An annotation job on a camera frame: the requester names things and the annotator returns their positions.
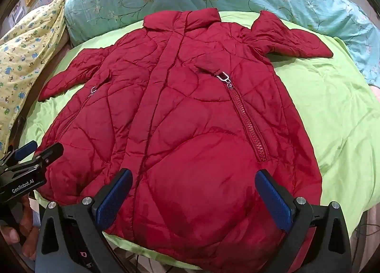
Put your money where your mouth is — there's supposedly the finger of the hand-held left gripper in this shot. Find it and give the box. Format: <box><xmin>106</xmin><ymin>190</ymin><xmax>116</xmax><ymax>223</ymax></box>
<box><xmin>12</xmin><ymin>143</ymin><xmax>65</xmax><ymax>173</ymax></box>
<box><xmin>0</xmin><ymin>141</ymin><xmax>38</xmax><ymax>169</ymax></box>

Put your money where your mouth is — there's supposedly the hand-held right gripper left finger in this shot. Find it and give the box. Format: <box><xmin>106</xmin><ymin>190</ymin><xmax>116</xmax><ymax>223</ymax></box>
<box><xmin>35</xmin><ymin>169</ymin><xmax>133</xmax><ymax>273</ymax></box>

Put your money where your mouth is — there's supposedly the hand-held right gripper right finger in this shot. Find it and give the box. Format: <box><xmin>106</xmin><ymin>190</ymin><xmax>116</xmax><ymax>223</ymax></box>
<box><xmin>255</xmin><ymin>169</ymin><xmax>352</xmax><ymax>273</ymax></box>

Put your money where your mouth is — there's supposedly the red puffer jacket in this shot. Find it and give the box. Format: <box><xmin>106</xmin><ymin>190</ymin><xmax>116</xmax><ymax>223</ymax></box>
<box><xmin>34</xmin><ymin>7</ymin><xmax>334</xmax><ymax>273</ymax></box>

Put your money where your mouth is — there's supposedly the person's left hand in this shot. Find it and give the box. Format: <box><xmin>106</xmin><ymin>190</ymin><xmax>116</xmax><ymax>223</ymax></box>
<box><xmin>0</xmin><ymin>197</ymin><xmax>40</xmax><ymax>259</ymax></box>

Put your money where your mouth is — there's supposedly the yellow printed blanket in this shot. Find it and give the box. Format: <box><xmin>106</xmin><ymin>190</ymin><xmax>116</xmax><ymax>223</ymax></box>
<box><xmin>0</xmin><ymin>0</ymin><xmax>72</xmax><ymax>155</ymax></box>

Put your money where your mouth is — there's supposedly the light green bed blanket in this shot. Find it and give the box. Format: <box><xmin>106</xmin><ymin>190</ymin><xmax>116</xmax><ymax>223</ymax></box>
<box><xmin>28</xmin><ymin>10</ymin><xmax>380</xmax><ymax>270</ymax></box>

